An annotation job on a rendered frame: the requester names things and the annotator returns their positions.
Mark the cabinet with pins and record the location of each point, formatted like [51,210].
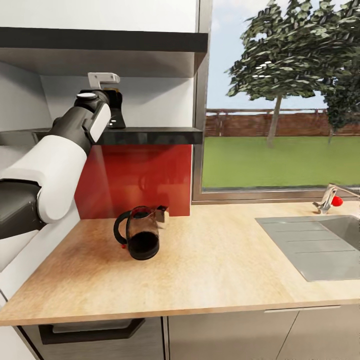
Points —
[330,332]

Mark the electric kettle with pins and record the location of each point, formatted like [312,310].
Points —
[142,233]

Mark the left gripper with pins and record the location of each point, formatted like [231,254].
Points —
[112,97]

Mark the fridge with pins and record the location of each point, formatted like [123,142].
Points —
[23,106]

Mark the dishwasher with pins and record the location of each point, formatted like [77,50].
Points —
[113,339]

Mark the countertop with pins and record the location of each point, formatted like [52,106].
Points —
[218,259]

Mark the bottle of coffee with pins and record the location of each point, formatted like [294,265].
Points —
[116,117]

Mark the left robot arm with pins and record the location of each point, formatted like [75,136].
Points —
[39,188]

